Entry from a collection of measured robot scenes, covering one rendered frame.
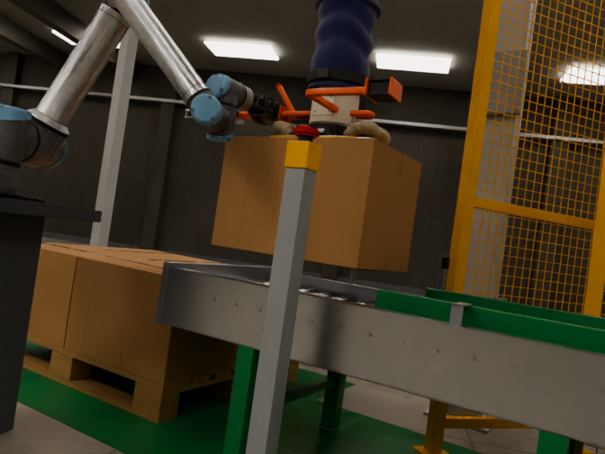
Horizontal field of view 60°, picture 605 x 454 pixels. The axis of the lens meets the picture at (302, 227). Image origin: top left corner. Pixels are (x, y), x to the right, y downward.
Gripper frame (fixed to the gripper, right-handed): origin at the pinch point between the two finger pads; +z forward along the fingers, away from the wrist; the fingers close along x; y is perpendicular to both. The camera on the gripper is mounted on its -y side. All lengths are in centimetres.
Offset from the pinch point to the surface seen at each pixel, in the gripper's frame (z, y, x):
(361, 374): -35, 66, -79
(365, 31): -2.7, 37.3, 28.9
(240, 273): 6, -8, -63
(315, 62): -9.5, 22.8, 16.3
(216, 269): -10, -8, -62
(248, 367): -35, 30, -86
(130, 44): 183, -315, 122
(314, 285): 30, 13, -65
